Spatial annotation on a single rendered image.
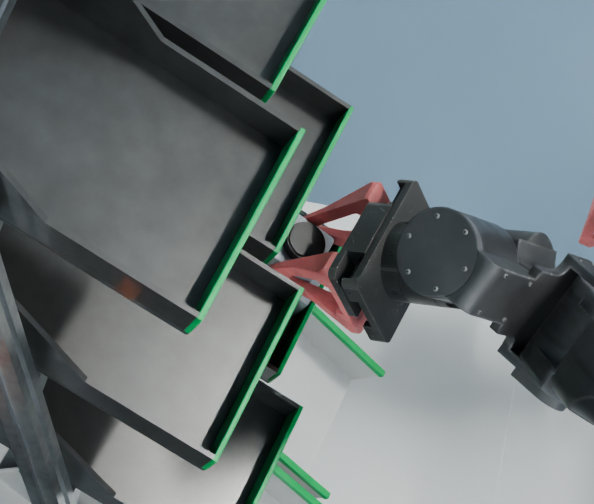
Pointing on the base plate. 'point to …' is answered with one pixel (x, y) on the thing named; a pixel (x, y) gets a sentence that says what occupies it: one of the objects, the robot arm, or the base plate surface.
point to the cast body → (308, 233)
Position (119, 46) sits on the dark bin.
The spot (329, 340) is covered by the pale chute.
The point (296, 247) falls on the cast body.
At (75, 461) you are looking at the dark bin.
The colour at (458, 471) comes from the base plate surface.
